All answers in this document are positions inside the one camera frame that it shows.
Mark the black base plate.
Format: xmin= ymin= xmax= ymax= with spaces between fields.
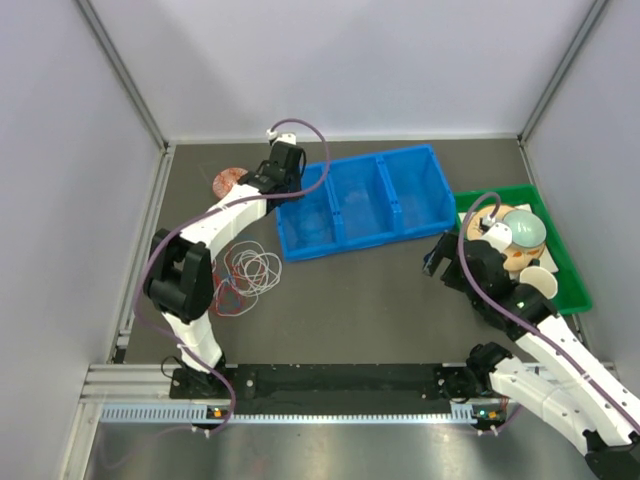
xmin=169 ymin=362 xmax=471 ymax=415

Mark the blue three-compartment bin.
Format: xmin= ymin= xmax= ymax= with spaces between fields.
xmin=276 ymin=144 xmax=456 ymax=262

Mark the blue wire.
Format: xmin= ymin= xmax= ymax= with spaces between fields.
xmin=294 ymin=212 xmax=329 ymax=244

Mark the green plastic tray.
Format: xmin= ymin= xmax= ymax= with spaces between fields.
xmin=452 ymin=183 xmax=594 ymax=326

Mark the white wire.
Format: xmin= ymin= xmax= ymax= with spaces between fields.
xmin=209 ymin=239 xmax=284 ymax=317

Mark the red patterned small plate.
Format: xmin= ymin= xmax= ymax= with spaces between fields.
xmin=212 ymin=167 xmax=248 ymax=199

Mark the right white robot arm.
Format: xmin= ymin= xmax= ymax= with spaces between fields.
xmin=423 ymin=232 xmax=639 ymax=479

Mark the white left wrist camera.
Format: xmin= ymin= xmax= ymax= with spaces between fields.
xmin=266 ymin=129 xmax=297 ymax=146

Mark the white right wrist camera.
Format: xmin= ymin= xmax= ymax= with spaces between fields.
xmin=479 ymin=215 xmax=513 ymax=252

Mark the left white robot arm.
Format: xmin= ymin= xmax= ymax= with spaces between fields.
xmin=143 ymin=133 xmax=306 ymax=397

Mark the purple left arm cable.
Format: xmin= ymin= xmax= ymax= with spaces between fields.
xmin=132 ymin=118 xmax=331 ymax=436

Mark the grey slotted cable duct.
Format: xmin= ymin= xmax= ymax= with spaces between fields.
xmin=100 ymin=404 xmax=478 ymax=425

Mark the aluminium frame left post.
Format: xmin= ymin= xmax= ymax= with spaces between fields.
xmin=72 ymin=0 xmax=169 ymax=151

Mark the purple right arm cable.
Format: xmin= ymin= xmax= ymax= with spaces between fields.
xmin=457 ymin=191 xmax=640 ymax=436

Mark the aluminium frame right post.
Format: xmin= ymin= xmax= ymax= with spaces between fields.
xmin=517 ymin=0 xmax=611 ymax=147

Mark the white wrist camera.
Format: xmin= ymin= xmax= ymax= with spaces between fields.
xmin=479 ymin=215 xmax=513 ymax=252
xmin=266 ymin=129 xmax=297 ymax=146

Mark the tan patterned plate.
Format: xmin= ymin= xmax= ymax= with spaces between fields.
xmin=465 ymin=204 xmax=547 ymax=274

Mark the light green bowl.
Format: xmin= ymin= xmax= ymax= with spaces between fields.
xmin=503 ymin=209 xmax=547 ymax=249

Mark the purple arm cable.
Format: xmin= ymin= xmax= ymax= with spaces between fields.
xmin=132 ymin=118 xmax=331 ymax=436
xmin=457 ymin=191 xmax=640 ymax=436

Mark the aluminium frame post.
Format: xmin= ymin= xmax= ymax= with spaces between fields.
xmin=517 ymin=0 xmax=611 ymax=147
xmin=72 ymin=0 xmax=169 ymax=151

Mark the white cup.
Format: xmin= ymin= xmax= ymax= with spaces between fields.
xmin=519 ymin=265 xmax=559 ymax=299

